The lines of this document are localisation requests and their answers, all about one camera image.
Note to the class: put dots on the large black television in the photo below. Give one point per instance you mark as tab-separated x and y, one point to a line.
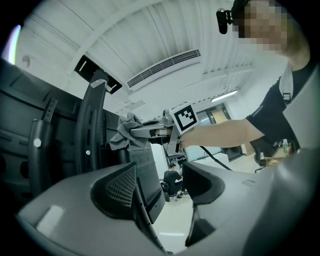
15	112

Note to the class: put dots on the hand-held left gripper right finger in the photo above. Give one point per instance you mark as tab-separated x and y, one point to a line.
250	205

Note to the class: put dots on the black head camera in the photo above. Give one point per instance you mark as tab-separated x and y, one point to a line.
223	21

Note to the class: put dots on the person's head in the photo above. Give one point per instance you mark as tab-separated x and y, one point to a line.
270	30

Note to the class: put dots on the ceiling light strip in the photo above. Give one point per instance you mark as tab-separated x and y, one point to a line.
225	95

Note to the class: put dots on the grey tape strip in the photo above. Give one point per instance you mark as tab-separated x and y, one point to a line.
98	83

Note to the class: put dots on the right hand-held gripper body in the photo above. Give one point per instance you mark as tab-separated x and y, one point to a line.
185	117

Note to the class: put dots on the green bottle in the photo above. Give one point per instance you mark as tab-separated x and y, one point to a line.
285	146

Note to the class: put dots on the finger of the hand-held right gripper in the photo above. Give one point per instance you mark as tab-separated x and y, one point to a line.
140	132
152	122

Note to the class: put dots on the person's right forearm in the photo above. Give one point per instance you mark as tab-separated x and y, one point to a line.
220	135

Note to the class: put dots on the ceiling air vent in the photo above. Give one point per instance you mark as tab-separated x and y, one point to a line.
162	68

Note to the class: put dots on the grey cloth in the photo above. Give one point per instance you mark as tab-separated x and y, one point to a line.
122	135

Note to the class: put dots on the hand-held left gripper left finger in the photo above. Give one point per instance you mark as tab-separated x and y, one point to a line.
75	212

